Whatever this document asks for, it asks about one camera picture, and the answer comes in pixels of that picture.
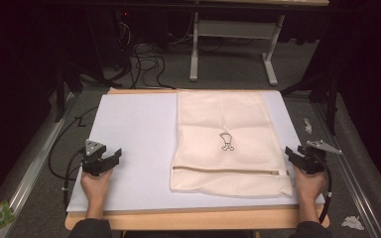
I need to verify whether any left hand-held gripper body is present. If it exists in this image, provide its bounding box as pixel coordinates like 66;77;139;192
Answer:
80;139;109;178

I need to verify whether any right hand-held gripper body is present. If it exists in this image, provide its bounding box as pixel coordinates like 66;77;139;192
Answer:
297;139;343;176

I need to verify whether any cream mesh laundry bag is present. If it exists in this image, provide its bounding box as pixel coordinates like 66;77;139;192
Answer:
169;90;294;199

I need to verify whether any person's left hand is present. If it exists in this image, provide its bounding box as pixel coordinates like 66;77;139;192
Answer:
79;168;114;204

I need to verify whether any person's right hand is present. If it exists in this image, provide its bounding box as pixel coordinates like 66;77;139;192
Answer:
292;165;327;203

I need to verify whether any small crumpled white tissue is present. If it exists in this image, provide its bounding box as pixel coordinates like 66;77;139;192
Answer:
303;117;314;135

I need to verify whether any white foam mat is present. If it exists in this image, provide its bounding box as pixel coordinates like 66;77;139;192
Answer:
65;90;326;213

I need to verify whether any black metal stand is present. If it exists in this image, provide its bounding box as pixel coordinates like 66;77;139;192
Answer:
279;67;342;137
53;59;84;124

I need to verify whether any large crumpled white tissue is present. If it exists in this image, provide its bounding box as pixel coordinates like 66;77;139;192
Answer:
340;215;365;232

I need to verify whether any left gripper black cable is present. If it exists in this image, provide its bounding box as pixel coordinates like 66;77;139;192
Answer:
62;146;87;212

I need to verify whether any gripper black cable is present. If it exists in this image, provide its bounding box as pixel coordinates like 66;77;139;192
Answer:
312;152;333;225
62;146;87;212

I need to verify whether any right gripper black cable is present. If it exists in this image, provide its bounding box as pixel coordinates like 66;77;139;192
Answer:
312;152;333;225

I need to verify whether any metal floor rail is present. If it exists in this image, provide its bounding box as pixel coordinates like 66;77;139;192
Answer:
311;101;381;238
0;91;80;238

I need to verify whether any long black floor cable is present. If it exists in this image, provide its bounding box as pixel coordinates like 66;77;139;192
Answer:
47;104;99;182

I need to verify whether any tangle of black floor cables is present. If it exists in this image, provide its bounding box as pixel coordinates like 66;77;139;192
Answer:
112;19;177;91

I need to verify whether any white metal desk frame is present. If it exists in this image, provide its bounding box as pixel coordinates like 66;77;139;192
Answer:
189;11;286;87

